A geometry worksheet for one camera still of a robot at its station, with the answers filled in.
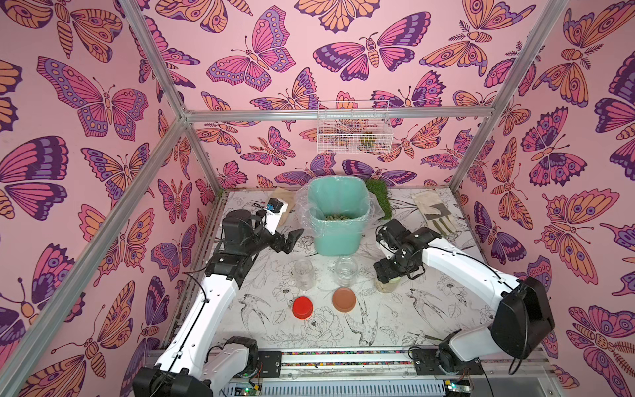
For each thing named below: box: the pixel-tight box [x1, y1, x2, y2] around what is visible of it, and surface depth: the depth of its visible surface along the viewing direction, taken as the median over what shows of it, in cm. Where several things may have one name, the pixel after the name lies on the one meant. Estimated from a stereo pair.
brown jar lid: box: [332, 286, 357, 313], surface depth 87 cm
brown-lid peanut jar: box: [334, 255, 359, 288], surface depth 89 cm
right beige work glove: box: [411, 190, 459, 236], surface depth 112 cm
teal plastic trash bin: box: [307, 175, 372, 258], surface depth 92 cm
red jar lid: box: [291, 296, 314, 320], surface depth 85 cm
